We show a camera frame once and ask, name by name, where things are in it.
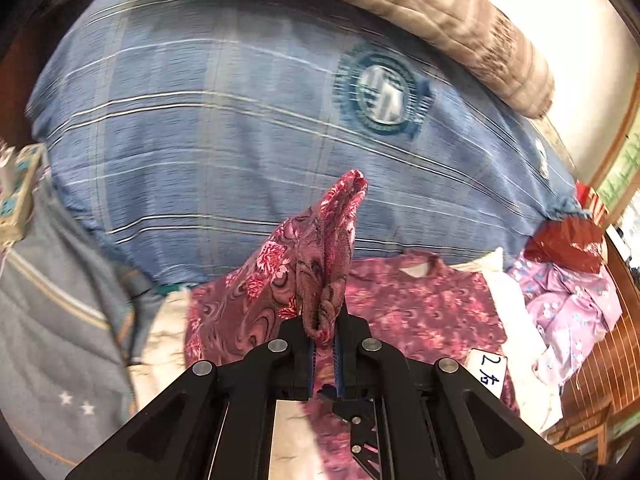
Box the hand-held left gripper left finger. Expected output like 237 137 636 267
65 317 317 480

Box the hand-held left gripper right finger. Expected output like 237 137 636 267
332 305 586 480

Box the red floral garment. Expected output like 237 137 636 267
184 169 521 480

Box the white paper label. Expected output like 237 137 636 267
467 349 508 398

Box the white leaf-print cloth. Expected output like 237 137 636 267
127 247 566 436

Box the purple floral garment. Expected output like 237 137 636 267
510 250 623 386

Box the wooden chair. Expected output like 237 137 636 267
542 405 631 461

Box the grey star-print cloth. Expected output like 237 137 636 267
0 175 166 471

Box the red plastic bag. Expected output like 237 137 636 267
522 217 608 276

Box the blue plaid blanket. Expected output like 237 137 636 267
25 0 583 286

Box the brown bamboo mat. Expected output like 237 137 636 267
560 240 640 411

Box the red printed packet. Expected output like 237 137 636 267
575 182 607 222

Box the wood-framed bamboo painting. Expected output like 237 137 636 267
585 120 640 221

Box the beige power strip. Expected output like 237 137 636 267
0 142 46 248

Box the beige patterned quilt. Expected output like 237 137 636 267
107 0 556 121

